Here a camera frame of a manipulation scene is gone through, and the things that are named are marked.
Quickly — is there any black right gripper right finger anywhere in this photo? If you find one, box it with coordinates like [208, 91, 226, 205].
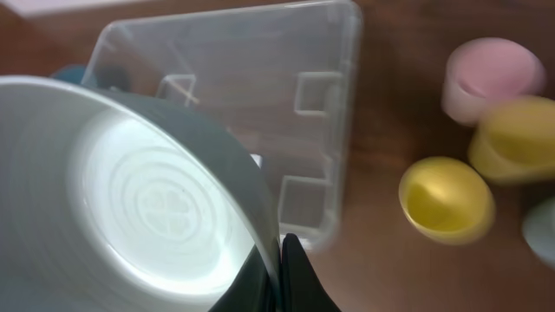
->
[281, 233, 340, 312]

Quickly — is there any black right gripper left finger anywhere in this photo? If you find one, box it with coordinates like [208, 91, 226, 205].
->
[209, 249, 276, 312]

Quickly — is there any pale grey-blue small bowl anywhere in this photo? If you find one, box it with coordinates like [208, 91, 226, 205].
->
[1, 75, 282, 311]

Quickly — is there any light blue plastic cup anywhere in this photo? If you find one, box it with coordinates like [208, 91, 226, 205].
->
[522, 198, 554, 269]

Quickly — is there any orange-yellow plastic cup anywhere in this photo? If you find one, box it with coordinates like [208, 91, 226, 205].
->
[468, 96, 554, 184]

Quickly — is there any white label in bin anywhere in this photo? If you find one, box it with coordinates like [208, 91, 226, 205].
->
[251, 154, 262, 168]

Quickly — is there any yellow plastic cup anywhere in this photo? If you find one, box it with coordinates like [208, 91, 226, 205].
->
[398, 157, 495, 245]

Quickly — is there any clear plastic storage bin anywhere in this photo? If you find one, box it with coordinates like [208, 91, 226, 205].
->
[82, 1, 362, 251]

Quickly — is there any dark blue bowl far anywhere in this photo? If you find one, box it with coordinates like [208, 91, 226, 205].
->
[50, 64, 86, 85]

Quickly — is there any pink plastic cup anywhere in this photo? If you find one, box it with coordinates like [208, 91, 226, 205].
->
[441, 37, 545, 127]

